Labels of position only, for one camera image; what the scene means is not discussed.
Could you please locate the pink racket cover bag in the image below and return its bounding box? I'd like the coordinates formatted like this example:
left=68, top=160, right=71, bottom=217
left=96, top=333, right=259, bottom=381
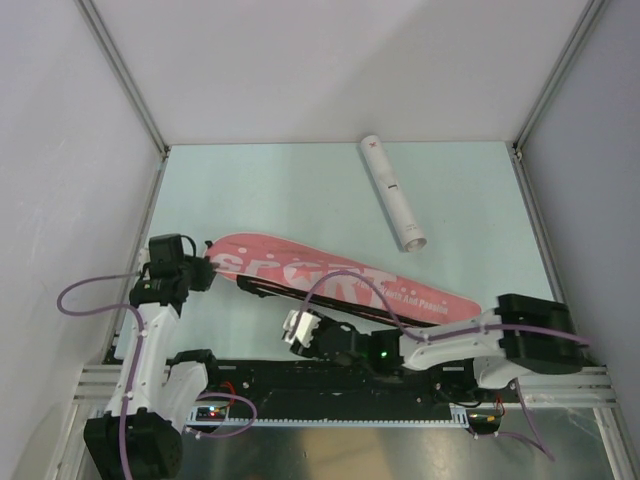
left=204, top=233, right=482, bottom=327

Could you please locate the translucent shuttlecock tube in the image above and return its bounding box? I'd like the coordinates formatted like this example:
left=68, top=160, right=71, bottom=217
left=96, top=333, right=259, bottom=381
left=360, top=135, right=427, bottom=253

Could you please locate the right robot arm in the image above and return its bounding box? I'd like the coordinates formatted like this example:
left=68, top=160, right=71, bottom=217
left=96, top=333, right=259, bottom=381
left=283, top=294, right=587, bottom=401

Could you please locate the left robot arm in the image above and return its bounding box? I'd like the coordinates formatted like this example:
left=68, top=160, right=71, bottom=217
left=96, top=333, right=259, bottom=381
left=83, top=234, right=222, bottom=479

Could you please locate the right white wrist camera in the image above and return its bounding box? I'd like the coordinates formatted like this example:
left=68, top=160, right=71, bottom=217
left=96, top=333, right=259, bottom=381
left=282, top=310, right=321, bottom=348

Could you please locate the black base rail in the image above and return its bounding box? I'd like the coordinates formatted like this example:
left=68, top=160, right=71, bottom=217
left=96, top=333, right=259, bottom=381
left=204, top=360, right=518, bottom=423

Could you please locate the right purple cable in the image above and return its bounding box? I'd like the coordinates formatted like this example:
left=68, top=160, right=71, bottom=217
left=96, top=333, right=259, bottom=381
left=302, top=269, right=594, bottom=461

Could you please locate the left aluminium frame post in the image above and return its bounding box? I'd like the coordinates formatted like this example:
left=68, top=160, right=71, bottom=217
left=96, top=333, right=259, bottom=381
left=75, top=0, right=170, bottom=159

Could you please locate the aluminium frame post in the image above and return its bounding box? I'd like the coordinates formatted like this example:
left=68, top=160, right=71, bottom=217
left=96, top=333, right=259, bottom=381
left=512, top=0, right=610, bottom=152
left=75, top=0, right=170, bottom=159

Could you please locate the right aluminium frame post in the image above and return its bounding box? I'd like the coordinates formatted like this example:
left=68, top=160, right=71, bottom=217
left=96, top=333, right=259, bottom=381
left=512, top=0, right=610, bottom=152

